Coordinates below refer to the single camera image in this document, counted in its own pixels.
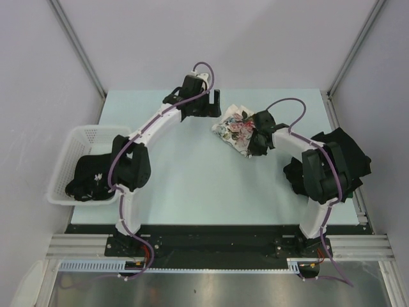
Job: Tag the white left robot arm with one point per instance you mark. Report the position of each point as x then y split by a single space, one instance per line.
130 162

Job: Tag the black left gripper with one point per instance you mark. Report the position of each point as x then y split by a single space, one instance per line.
209 109

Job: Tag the aluminium corner post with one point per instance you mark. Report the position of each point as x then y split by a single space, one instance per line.
364 32
73 39

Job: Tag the white slotted cable duct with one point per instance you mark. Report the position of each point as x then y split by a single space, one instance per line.
132 267

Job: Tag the stack of black t shirts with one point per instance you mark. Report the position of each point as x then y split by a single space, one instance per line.
351 150

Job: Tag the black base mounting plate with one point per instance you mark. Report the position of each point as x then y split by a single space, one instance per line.
218 247

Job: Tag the aluminium frame rail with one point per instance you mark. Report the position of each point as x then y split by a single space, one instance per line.
344 247

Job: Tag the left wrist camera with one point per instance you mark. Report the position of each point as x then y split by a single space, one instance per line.
205 77

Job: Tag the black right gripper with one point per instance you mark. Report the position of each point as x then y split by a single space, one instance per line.
253 149

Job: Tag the white t shirt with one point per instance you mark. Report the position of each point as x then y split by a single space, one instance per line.
235 128

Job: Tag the left aluminium corner post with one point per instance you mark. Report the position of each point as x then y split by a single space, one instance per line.
73 39

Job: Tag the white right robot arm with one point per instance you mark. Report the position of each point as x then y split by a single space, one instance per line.
315 219

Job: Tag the right aluminium corner post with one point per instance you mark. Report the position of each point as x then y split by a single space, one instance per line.
364 32

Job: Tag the black t shirt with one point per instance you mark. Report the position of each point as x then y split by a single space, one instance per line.
90 179

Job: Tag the white plastic laundry basket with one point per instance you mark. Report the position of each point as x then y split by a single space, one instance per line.
81 141

